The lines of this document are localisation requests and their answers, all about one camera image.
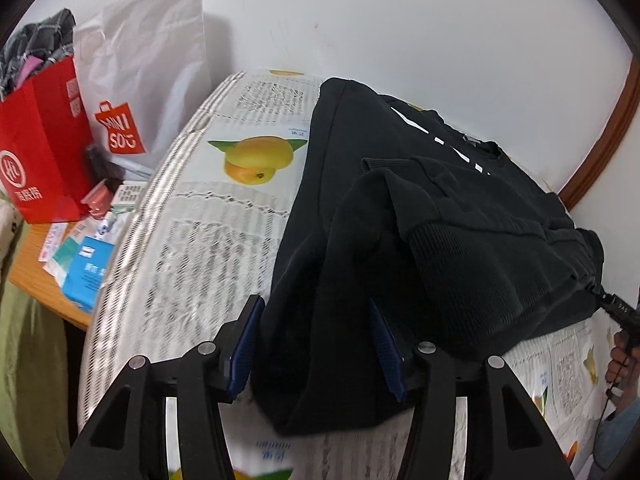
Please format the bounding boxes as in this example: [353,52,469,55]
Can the blue white medicine boxes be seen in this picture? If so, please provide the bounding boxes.
[40,210,122,314]

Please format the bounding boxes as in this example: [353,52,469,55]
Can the brown wooden door frame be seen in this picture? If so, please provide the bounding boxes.
[559,58,640,210]

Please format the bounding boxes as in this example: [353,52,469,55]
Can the black sweatshirt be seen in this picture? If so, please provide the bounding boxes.
[250,78,604,436]

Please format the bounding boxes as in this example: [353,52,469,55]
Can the fruit print tablecloth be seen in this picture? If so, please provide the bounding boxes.
[78,70,615,479]

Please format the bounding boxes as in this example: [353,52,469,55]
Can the wooden nightstand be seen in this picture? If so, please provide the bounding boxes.
[8,224,91,330]

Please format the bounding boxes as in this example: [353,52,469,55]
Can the plaid grey cloth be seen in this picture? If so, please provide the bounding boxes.
[1,9,76,101]

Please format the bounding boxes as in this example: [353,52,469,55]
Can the green bed sheet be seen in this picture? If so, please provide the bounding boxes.
[1,226,70,479]

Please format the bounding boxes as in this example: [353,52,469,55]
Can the person right hand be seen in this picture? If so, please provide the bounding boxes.
[605,330,639,387]

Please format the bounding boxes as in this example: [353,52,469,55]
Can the black cable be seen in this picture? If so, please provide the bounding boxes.
[589,383,622,470]

